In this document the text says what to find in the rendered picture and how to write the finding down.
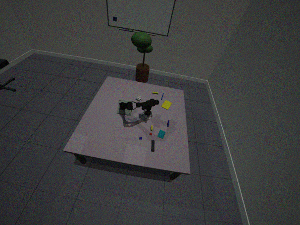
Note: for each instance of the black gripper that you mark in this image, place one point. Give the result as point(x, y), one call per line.
point(148, 110)

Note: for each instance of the teal flat plate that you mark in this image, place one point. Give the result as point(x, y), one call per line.
point(161, 134)

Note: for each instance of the yellow flat square plate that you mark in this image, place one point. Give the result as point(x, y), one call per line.
point(166, 104)

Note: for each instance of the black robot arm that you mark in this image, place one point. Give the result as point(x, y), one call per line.
point(144, 105)

